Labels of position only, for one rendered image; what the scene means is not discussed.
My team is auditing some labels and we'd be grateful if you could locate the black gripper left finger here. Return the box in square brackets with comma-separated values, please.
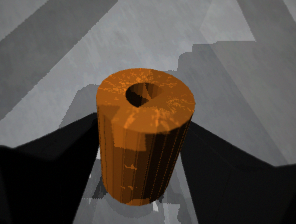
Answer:
[0, 112, 99, 224]

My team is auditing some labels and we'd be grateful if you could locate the orange knob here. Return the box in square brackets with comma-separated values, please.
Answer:
[96, 68, 195, 206]

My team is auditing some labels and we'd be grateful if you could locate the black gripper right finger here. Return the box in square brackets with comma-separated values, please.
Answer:
[180, 121, 296, 224]

